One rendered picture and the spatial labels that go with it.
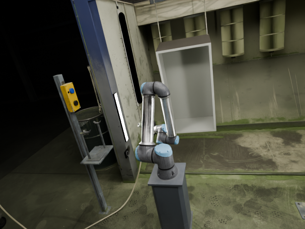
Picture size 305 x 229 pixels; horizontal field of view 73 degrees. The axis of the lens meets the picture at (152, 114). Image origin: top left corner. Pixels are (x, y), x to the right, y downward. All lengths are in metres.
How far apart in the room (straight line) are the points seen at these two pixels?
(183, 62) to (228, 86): 1.33
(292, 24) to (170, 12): 1.93
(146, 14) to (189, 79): 1.34
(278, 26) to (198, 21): 1.13
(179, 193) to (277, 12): 2.83
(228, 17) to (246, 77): 1.06
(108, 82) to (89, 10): 0.73
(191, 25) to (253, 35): 1.08
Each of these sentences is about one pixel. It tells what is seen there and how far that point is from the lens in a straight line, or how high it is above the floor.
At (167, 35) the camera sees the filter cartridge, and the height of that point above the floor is 1.74.
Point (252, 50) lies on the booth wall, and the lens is 4.04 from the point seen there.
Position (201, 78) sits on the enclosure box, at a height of 1.16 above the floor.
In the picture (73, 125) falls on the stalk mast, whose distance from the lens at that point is 2.18.
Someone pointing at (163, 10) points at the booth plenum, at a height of 2.12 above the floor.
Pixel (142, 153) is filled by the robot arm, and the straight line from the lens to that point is 1.88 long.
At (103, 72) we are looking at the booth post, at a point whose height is 1.53.
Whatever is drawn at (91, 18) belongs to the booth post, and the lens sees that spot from 2.36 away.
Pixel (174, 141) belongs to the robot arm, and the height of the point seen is 0.80.
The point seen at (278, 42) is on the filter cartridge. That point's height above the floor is 1.38.
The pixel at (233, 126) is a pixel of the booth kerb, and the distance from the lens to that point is 3.77.
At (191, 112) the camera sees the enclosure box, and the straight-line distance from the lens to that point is 3.17.
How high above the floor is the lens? 1.84
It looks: 21 degrees down
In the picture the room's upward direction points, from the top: 11 degrees counter-clockwise
